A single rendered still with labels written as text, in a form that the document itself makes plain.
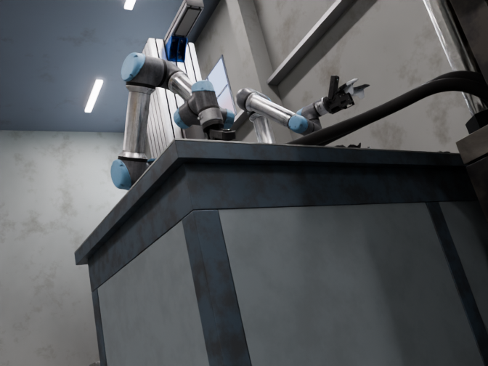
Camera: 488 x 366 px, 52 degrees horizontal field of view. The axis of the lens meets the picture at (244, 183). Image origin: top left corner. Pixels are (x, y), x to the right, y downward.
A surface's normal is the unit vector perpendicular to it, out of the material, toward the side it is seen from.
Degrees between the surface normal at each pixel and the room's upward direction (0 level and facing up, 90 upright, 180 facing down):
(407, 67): 90
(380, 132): 90
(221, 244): 90
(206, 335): 90
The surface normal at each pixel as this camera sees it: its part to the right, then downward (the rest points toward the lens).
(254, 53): 0.44, -0.39
